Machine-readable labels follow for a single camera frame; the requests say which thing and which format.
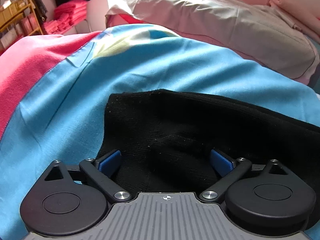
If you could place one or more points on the stack of pink towels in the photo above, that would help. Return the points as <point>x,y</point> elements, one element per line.
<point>66,16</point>

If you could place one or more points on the beige pink pillow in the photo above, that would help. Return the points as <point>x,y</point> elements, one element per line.
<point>256,32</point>

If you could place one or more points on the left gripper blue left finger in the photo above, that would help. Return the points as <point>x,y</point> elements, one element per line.
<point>98,173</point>

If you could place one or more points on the pink folded blanket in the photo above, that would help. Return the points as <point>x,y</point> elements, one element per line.
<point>298,16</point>

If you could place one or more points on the black knit pants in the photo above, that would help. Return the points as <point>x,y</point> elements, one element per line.
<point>165,139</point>

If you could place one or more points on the blue floral bed sheet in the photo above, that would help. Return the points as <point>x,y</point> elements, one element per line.
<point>54,90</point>

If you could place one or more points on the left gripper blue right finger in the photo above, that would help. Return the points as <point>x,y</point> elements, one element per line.
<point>229,169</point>

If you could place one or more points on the wooden storage shelf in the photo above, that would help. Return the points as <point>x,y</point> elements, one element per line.
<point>21,18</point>

